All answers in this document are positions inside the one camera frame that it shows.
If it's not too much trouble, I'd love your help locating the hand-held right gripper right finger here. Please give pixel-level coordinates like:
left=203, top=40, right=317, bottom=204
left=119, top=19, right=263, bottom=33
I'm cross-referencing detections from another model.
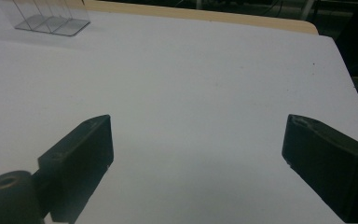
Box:
left=282, top=113, right=358, bottom=224

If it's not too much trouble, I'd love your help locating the clear acrylic organizer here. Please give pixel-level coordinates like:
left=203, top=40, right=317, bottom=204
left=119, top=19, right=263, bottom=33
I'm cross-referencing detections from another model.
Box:
left=0, top=0, right=91, bottom=37

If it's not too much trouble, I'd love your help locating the light wooden table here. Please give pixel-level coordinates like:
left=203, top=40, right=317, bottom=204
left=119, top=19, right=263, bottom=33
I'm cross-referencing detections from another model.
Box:
left=83, top=0, right=320, bottom=35

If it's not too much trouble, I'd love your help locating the white table cover sheet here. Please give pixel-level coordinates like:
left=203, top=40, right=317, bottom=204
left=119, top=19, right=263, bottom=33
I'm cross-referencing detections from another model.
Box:
left=0, top=0, right=358, bottom=224

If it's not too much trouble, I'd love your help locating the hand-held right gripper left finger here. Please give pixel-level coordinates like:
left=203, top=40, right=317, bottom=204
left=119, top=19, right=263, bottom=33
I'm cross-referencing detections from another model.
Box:
left=32, top=114, right=115, bottom=224

